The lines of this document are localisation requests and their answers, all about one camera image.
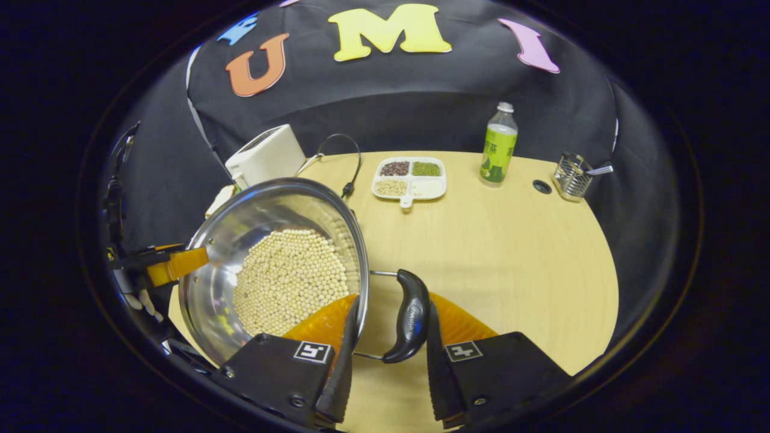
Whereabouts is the white divided bean tray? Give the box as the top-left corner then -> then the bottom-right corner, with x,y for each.
371,156 -> 448,209

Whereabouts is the white toaster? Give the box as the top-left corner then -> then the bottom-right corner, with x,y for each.
224,124 -> 307,191

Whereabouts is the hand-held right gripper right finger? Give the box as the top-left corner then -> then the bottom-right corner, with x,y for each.
425,292 -> 573,429

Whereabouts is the pile of soybeans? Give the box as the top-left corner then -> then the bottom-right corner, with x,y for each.
233,228 -> 350,338

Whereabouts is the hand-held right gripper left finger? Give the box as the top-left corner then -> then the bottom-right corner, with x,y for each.
218,293 -> 363,429

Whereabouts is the green label drink bottle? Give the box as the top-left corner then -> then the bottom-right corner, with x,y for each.
479,102 -> 519,188

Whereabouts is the metal wire basket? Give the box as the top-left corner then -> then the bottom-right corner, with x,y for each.
552,152 -> 595,202

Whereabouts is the beige bread slice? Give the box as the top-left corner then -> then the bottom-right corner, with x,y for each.
205,183 -> 237,219

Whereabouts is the black power cable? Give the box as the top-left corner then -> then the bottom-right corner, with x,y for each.
298,133 -> 363,200

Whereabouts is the black backdrop cloth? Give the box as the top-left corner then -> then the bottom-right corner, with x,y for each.
99,0 -> 680,337

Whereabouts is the stainless steel pot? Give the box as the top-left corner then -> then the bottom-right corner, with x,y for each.
178,177 -> 432,366

